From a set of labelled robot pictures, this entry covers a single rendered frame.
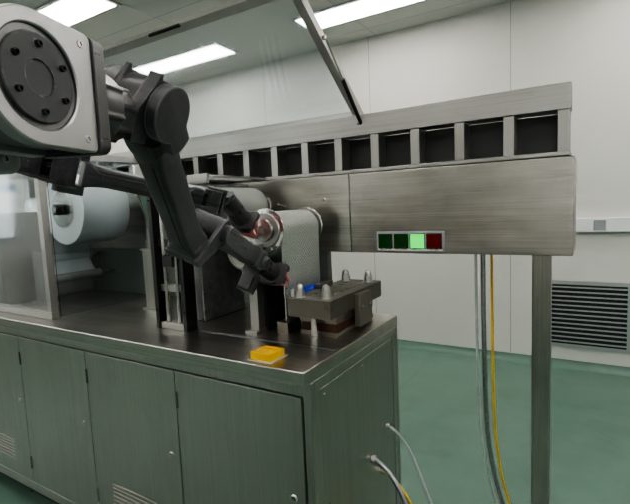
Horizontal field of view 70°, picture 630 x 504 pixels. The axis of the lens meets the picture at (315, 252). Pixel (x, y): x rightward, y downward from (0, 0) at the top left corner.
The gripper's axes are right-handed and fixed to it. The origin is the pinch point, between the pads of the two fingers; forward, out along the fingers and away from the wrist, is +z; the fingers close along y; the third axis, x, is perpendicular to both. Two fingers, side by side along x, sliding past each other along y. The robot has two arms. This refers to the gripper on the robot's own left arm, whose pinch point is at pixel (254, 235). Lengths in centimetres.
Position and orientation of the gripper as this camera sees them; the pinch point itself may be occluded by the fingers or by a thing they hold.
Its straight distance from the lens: 152.8
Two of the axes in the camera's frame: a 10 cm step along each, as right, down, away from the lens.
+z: 3.5, 5.5, 7.6
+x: 3.0, -8.3, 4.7
